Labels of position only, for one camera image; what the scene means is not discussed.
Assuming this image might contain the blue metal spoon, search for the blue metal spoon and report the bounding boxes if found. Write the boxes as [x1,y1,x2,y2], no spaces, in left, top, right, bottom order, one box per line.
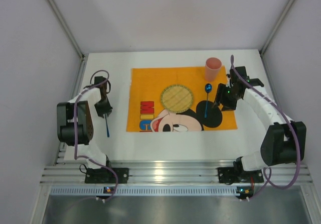
[204,83,212,118]

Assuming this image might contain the blue metal fork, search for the blue metal fork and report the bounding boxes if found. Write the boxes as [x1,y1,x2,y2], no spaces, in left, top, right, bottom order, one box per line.
[104,114,110,138]

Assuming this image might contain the pink plastic cup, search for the pink plastic cup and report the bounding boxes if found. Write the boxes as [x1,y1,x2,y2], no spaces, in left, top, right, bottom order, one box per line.
[205,57,222,82]

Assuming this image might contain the orange cartoon mouse placemat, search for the orange cartoon mouse placemat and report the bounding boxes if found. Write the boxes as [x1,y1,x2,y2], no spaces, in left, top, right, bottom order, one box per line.
[126,67,237,133]

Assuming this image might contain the round woven bamboo plate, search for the round woven bamboo plate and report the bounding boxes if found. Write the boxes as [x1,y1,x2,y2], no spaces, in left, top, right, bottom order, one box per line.
[160,84,194,114]

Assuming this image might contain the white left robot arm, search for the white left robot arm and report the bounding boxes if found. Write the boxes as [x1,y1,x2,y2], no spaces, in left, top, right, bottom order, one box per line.
[57,76,112,169]

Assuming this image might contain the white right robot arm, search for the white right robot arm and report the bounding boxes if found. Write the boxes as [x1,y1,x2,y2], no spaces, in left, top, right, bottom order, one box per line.
[213,66,306,172]

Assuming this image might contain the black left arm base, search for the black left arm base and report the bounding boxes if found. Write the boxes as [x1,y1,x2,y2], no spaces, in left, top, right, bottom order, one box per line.
[85,168,129,184]

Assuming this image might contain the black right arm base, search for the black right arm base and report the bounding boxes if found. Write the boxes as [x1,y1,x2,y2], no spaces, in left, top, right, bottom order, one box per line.
[217,157,264,185]

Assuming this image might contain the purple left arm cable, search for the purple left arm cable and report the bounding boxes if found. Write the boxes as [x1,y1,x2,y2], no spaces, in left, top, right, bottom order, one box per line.
[74,70,119,202]

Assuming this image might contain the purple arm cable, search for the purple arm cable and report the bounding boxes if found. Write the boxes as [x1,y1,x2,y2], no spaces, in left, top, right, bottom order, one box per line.
[230,54,301,201]
[74,70,119,202]

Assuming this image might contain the aluminium table edge rail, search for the aluminium table edge rail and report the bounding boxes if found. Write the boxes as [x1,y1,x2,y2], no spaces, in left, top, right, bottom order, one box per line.
[40,158,313,186]

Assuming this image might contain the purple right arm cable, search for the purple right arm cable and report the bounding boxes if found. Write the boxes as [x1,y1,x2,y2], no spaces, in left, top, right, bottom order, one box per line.
[230,54,301,201]

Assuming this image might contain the perforated grey cable duct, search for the perforated grey cable duct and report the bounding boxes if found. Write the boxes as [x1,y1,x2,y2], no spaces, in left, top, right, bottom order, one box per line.
[50,185,253,196]

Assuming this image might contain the left aluminium corner post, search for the left aluminium corner post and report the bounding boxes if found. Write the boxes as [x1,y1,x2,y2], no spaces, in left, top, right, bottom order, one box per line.
[46,0,85,60]

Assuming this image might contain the aluminium corner post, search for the aluminium corner post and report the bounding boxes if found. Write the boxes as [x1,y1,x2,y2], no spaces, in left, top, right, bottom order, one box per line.
[259,0,297,57]
[46,0,85,60]

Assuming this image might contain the right aluminium corner post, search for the right aluminium corner post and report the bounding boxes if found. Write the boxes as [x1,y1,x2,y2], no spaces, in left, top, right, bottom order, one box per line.
[259,0,297,57]

